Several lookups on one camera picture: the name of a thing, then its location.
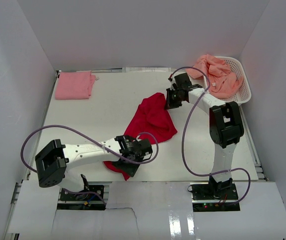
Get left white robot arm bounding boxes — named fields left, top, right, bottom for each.
left=35, top=135, right=153, bottom=200

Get red t shirt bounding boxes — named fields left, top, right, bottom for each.
left=103, top=92, right=178, bottom=181

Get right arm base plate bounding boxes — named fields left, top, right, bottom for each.
left=187, top=183, right=241, bottom=213

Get folded pink t shirt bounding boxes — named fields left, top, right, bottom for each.
left=54, top=71, right=96, bottom=100

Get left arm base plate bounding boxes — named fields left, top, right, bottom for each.
left=57, top=190, right=106, bottom=211

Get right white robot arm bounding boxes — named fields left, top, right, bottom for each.
left=165, top=73, right=244, bottom=200

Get white paper sheet rear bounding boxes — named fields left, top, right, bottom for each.
left=122, top=67, right=171, bottom=73

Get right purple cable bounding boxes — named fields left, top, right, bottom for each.
left=169, top=66, right=252, bottom=206

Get white plastic basket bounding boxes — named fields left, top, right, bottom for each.
left=205, top=54, right=251, bottom=105

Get salmon t shirt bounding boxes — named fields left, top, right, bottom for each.
left=186, top=54, right=244, bottom=100

